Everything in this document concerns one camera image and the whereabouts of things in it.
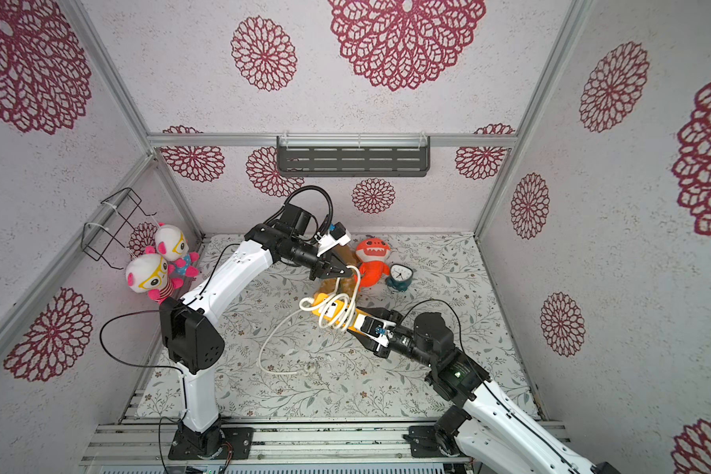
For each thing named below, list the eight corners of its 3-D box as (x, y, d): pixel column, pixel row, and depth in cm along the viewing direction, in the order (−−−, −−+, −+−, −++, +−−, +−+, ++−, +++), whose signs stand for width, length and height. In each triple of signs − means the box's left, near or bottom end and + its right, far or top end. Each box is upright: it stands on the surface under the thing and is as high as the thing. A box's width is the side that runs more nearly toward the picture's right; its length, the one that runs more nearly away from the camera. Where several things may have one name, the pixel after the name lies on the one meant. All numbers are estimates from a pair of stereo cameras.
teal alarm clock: (383, 285, 108) (384, 277, 104) (393, 269, 112) (394, 261, 108) (403, 294, 105) (405, 286, 101) (412, 278, 110) (415, 269, 106)
